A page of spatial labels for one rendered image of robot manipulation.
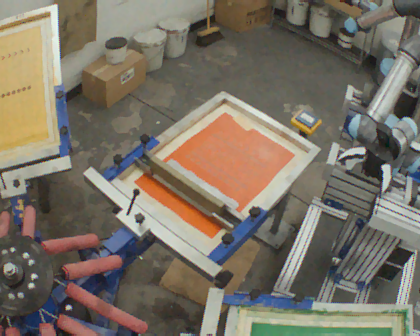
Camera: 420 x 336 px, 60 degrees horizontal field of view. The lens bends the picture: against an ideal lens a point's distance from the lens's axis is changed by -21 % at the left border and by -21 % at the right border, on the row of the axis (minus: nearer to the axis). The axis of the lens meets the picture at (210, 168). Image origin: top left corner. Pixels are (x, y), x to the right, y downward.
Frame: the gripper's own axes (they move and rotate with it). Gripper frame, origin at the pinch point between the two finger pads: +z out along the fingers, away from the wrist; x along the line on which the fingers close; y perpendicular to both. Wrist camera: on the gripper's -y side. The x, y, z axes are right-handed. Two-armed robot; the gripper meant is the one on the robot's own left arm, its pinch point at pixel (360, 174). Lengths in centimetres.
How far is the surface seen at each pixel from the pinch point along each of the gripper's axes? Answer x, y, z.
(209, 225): 57, 65, -3
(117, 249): 63, 56, 35
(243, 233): 44, 62, -7
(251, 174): 66, 64, -34
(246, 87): 207, 141, -177
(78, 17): 276, 43, -53
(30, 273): 51, 30, 72
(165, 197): 78, 62, 2
